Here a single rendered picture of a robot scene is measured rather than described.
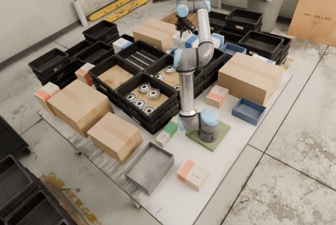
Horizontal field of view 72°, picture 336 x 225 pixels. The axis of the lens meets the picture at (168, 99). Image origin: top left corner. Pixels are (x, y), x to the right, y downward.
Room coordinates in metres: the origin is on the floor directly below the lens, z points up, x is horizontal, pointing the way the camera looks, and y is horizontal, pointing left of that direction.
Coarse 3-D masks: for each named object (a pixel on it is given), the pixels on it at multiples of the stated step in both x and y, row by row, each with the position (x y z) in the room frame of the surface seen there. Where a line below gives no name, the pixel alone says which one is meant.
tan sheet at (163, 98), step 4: (136, 88) 1.42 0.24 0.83; (152, 88) 1.39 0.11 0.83; (132, 92) 1.38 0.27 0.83; (136, 92) 1.37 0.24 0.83; (140, 96) 1.32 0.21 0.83; (144, 96) 1.31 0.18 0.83; (160, 96) 1.28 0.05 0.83; (164, 96) 1.28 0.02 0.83; (148, 100) 1.26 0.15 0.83; (156, 100) 1.25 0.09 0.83; (160, 100) 1.24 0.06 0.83; (164, 100) 1.23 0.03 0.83; (148, 104) 1.22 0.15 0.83; (152, 104) 1.21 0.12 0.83; (156, 104) 1.21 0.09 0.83; (160, 104) 1.20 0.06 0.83
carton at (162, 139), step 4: (172, 120) 1.08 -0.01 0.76; (176, 120) 1.08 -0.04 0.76; (168, 124) 1.05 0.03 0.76; (172, 124) 1.05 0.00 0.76; (176, 124) 1.05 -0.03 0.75; (164, 128) 1.02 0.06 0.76; (168, 128) 1.02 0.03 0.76; (172, 128) 1.01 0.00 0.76; (176, 128) 1.04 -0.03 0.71; (160, 132) 0.99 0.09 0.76; (164, 132) 0.99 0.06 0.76; (168, 132) 0.98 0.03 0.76; (172, 132) 1.00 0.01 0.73; (160, 136) 0.96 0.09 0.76; (164, 136) 0.95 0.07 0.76; (168, 136) 0.96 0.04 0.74; (156, 140) 0.94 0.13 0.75; (160, 140) 0.93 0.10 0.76; (164, 140) 0.93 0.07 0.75; (160, 144) 0.92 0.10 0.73; (164, 144) 0.92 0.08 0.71
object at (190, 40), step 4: (184, 32) 1.64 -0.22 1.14; (188, 32) 1.63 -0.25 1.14; (172, 36) 1.61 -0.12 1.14; (184, 36) 1.58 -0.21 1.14; (188, 36) 1.57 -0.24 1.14; (192, 36) 1.56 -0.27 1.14; (196, 36) 1.55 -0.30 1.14; (172, 40) 1.60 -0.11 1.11; (176, 40) 1.57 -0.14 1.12; (184, 40) 1.52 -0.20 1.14; (188, 40) 1.52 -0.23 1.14; (192, 40) 1.51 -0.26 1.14; (196, 40) 1.50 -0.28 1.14; (172, 44) 1.60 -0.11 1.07; (176, 44) 1.57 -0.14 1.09; (180, 44) 1.54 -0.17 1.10; (184, 44) 1.51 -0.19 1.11; (188, 44) 1.49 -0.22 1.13; (192, 44) 1.46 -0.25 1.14; (196, 44) 1.50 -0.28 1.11
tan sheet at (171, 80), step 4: (160, 72) 1.57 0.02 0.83; (164, 72) 1.57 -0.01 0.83; (176, 72) 1.54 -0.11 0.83; (164, 76) 1.51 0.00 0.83; (168, 76) 1.50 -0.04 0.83; (172, 76) 1.50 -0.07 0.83; (176, 76) 1.49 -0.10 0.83; (164, 80) 1.46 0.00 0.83; (168, 80) 1.45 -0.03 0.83; (172, 80) 1.45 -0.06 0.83; (176, 80) 1.44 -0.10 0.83; (168, 84) 1.41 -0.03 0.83; (172, 84) 1.40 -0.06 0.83
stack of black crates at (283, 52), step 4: (260, 32) 2.61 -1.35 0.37; (264, 32) 2.61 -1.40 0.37; (268, 32) 2.58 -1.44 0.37; (276, 36) 2.49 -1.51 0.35; (280, 36) 2.45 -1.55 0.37; (284, 40) 2.41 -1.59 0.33; (288, 40) 2.38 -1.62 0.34; (284, 44) 2.40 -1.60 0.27; (288, 44) 2.28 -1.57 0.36; (284, 48) 2.19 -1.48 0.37; (288, 48) 2.32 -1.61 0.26; (280, 52) 2.18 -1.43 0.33; (284, 52) 2.24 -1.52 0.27; (280, 56) 2.17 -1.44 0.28; (284, 56) 2.29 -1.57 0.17; (280, 60) 2.19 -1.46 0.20
